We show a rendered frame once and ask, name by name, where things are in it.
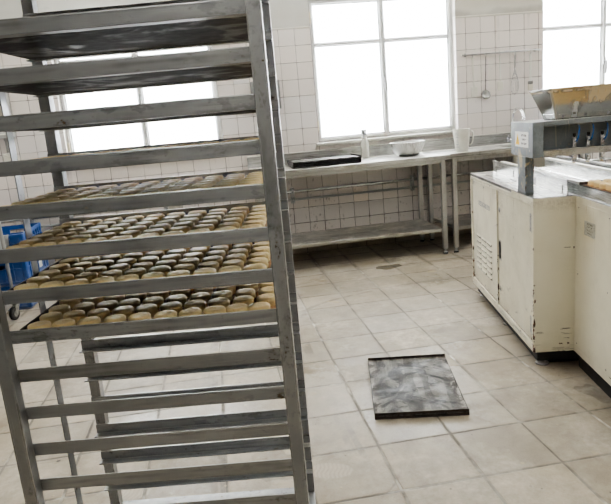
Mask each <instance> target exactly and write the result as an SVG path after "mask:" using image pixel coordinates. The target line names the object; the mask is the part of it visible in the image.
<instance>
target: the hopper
mask: <svg viewBox="0 0 611 504"><path fill-rule="evenodd" d="M529 93H531V96H532V98H533V99H534V101H535V103H536V105H537V107H538V109H539V111H540V113H541V115H542V117H543V119H544V120H558V119H570V118H582V117H594V116H605V115H611V83H607V84H596V85H585V86H573V87H562V88H551V89H543V90H536V91H529Z"/></svg>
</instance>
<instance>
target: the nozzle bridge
mask: <svg viewBox="0 0 611 504"><path fill-rule="evenodd" d="M605 121H607V122H608V125H609V129H608V135H607V137H606V139H605V143H604V144H605V145H604V146H600V135H601V130H604V135H605V136H606V132H607V124H606V122H605ZM591 122H593V123H594V135H593V138H592V140H591V144H590V145H591V146H590V147H586V136H587V132H590V136H592V131H593V125H592V123H591ZM577 124H579V125H580V135H579V139H578V141H577V145H576V146H577V147H576V148H572V137H573V133H576V137H578V129H579V128H578V125H577ZM599 152H611V115H605V116H594V117H582V118H570V119H558V120H544V119H539V120H527V121H516V122H511V154H513V155H518V192H519V193H521V194H524V195H534V158H543V157H550V156H562V155H575V154H587V153H599Z"/></svg>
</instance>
